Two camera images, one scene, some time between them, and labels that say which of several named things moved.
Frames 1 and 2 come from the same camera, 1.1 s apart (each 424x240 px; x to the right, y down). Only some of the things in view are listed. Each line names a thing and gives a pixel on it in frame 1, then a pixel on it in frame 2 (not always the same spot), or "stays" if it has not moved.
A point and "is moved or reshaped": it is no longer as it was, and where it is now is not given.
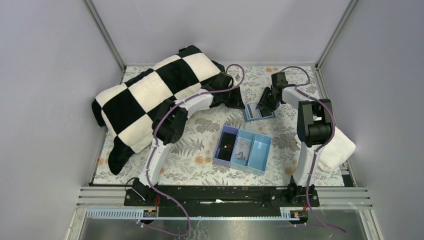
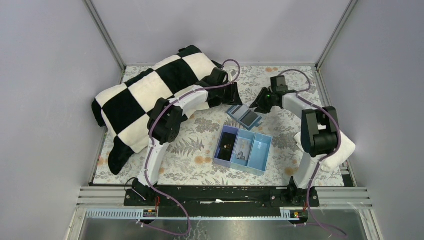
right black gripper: [267, 100] stays
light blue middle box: [240, 159] stays
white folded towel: [335, 153] stays
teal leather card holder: [250, 113] is moved or reshaped
